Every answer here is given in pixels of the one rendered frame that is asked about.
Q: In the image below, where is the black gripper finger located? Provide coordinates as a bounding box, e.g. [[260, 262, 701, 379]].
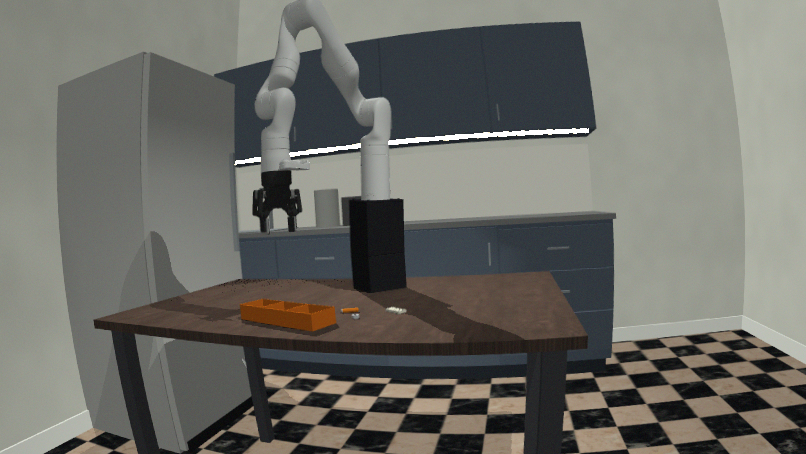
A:
[[252, 189, 281, 235], [282, 189, 302, 232]]

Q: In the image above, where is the orange divided tray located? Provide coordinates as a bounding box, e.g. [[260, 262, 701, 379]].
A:
[[240, 299, 336, 331]]

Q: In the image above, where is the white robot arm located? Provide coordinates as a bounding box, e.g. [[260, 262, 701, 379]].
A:
[[255, 0, 391, 200]]

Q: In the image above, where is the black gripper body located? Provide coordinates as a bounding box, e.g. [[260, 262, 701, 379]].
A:
[[261, 170, 292, 209]]

